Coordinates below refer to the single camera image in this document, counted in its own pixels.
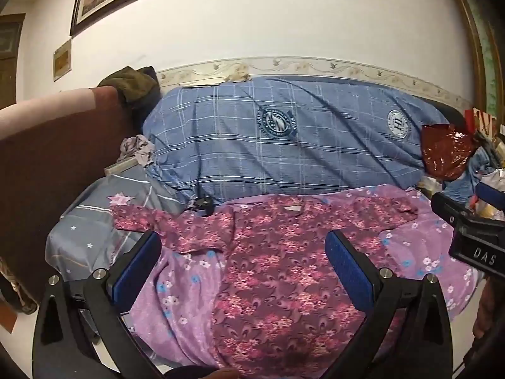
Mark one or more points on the beige wooden board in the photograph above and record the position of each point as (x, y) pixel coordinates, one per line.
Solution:
(118, 167)

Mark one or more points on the brown wooden door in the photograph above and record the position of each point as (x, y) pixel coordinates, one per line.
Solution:
(10, 55)

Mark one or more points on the patterned wallpaper border strip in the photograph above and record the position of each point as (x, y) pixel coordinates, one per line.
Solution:
(315, 67)

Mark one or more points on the maroon floral shirt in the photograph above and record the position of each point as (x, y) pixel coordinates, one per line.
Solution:
(276, 264)

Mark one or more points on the black power plug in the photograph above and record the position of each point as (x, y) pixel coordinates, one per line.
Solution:
(204, 204)

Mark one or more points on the gold mirror frame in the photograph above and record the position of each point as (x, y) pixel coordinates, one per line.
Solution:
(479, 47)

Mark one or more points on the olive green cloth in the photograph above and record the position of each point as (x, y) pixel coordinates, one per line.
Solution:
(130, 83)

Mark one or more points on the red patterned box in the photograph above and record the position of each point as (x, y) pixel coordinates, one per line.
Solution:
(481, 120)

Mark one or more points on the small wall plaque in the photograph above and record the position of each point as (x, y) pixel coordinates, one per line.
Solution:
(62, 60)

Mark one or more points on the person's right forearm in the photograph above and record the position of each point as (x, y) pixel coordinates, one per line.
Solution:
(487, 308)

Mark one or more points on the shiny red plastic bag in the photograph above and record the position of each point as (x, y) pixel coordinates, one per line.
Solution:
(444, 150)

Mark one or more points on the brown headboard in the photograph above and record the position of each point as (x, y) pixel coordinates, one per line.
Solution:
(51, 158)

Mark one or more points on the purple floral blanket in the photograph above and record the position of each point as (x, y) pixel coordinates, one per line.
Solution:
(185, 304)

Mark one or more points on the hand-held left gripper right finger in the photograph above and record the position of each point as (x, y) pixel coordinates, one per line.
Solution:
(349, 272)

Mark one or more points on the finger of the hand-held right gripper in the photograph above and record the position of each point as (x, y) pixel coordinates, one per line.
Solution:
(449, 209)

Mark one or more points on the blue plaid quilt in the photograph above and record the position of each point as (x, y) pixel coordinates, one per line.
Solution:
(236, 146)

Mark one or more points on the blue denim garment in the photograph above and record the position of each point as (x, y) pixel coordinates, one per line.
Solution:
(465, 183)

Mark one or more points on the lilac crumpled cloth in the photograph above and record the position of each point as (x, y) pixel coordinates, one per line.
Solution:
(136, 148)

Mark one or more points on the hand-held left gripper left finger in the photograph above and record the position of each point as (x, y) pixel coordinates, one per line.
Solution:
(136, 272)

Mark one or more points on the grey star pillow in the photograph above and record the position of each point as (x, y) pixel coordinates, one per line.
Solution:
(90, 213)

